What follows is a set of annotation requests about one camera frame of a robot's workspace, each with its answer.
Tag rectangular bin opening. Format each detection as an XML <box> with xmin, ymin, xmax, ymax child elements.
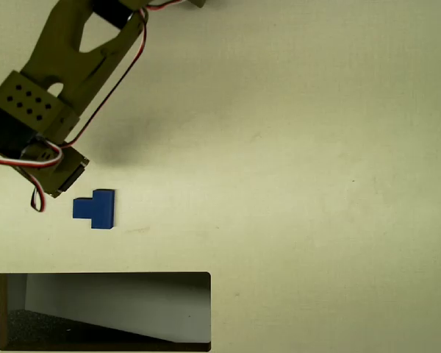
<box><xmin>0</xmin><ymin>271</ymin><xmax>212</xmax><ymax>352</ymax></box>

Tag red black servo cable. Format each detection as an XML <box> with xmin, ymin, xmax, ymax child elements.
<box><xmin>141</xmin><ymin>0</ymin><xmax>187</xmax><ymax>15</ymax></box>
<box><xmin>0</xmin><ymin>7</ymin><xmax>149</xmax><ymax>169</ymax></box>

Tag white red black gripper cable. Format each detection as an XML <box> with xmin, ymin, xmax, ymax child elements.
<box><xmin>29</xmin><ymin>183</ymin><xmax>47</xmax><ymax>213</ymax></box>

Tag blue T-shaped block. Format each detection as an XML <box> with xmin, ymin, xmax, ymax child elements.
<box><xmin>72</xmin><ymin>189</ymin><xmax>116</xmax><ymax>230</ymax></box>

